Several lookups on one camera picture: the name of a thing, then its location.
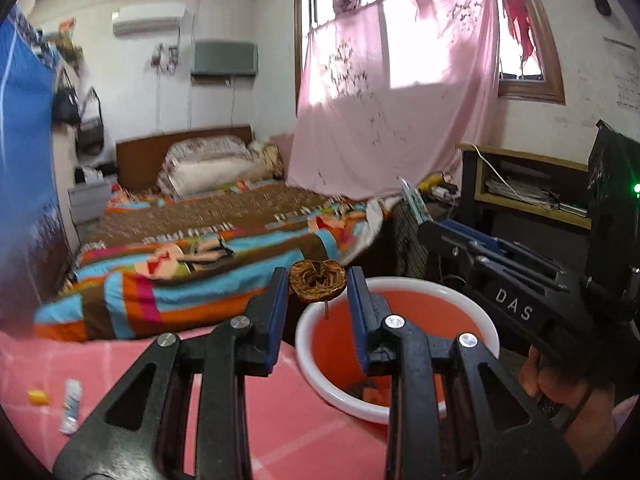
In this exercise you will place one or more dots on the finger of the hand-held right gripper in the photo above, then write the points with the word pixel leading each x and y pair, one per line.
pixel 475 236
pixel 435 240

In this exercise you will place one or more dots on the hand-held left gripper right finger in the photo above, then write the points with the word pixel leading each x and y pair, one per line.
pixel 356 320

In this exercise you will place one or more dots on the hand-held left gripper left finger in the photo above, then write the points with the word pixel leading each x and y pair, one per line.
pixel 277 320

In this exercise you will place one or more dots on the white green wrapper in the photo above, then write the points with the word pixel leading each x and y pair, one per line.
pixel 415 200

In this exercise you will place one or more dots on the red basin with white rim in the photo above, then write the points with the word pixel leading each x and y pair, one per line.
pixel 425 310

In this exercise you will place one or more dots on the person's right forearm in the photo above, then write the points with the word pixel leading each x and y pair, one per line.
pixel 595 422

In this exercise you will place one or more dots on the person's right hand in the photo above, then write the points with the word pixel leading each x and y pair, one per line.
pixel 555 385

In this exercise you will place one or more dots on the dark patterned bed side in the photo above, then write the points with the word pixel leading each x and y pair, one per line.
pixel 407 245

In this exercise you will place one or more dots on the wooden shelf desk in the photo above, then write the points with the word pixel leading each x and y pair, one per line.
pixel 470 185

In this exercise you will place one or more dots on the yellow object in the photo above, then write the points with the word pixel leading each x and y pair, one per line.
pixel 432 182

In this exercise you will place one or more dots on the stack of papers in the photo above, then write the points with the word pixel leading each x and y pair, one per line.
pixel 520 187

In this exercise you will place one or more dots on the colourful patchwork blanket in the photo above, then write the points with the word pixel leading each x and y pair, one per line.
pixel 225 220

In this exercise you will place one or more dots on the pink checkered tablecloth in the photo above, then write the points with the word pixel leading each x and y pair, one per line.
pixel 300 435

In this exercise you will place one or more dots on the pink curtain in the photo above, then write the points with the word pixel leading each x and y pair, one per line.
pixel 400 125

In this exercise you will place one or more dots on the wooden framed window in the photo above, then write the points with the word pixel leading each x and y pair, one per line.
pixel 530 87

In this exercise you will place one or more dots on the yellowish pillow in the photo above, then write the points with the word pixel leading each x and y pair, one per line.
pixel 267 157

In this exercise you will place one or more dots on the folded floral quilt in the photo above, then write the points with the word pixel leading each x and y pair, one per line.
pixel 205 165

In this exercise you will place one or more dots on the brown wooden headboard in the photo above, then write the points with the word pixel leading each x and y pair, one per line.
pixel 140 152

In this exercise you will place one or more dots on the grey nightstand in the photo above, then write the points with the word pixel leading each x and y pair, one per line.
pixel 90 202

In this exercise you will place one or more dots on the white tube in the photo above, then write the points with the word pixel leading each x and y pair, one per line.
pixel 71 405

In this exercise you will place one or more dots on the red torn cloth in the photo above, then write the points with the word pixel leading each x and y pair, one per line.
pixel 520 15

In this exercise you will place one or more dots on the black clothing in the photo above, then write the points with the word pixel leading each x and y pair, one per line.
pixel 95 174

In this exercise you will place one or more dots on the small yellow piece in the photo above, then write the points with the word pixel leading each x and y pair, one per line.
pixel 38 398

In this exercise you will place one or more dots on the brown hanging bag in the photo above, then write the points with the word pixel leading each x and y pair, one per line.
pixel 90 132

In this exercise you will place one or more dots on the black hanging bag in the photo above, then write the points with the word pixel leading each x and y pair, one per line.
pixel 67 107

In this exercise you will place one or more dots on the blue fabric wardrobe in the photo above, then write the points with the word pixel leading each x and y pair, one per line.
pixel 25 160

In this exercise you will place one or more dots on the white air conditioner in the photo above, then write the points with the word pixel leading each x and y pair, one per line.
pixel 147 19

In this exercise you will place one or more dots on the clutter on wardrobe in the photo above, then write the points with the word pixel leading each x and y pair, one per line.
pixel 62 37

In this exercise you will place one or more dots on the grey wall cabinet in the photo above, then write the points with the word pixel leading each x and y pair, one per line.
pixel 225 57

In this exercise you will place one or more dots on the wall photos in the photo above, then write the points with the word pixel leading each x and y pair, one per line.
pixel 165 57

